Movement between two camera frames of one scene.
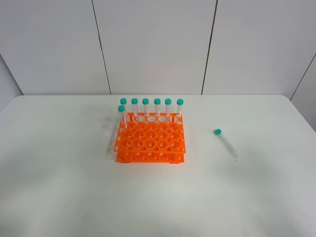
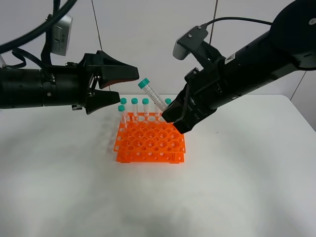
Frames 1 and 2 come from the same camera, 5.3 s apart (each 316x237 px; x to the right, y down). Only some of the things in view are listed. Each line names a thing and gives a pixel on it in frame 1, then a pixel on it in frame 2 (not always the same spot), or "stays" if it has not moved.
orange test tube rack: (150, 138) stays
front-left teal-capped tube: (121, 108) stays
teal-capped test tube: (218, 132) -> (143, 85)
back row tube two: (135, 101) stays
